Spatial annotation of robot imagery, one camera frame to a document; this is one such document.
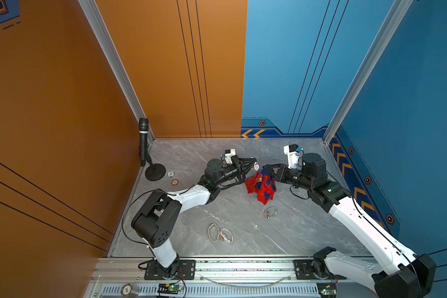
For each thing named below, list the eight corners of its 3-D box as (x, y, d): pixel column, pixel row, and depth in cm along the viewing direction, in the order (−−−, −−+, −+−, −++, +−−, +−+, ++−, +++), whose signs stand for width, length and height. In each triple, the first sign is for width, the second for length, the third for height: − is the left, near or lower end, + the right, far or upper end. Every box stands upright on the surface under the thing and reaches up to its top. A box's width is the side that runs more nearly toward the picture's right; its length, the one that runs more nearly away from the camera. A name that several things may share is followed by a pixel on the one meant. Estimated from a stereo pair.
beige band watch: (212, 243, 82) (212, 242, 80) (205, 229, 86) (205, 227, 84) (222, 238, 83) (222, 236, 82) (215, 224, 87) (214, 222, 86)
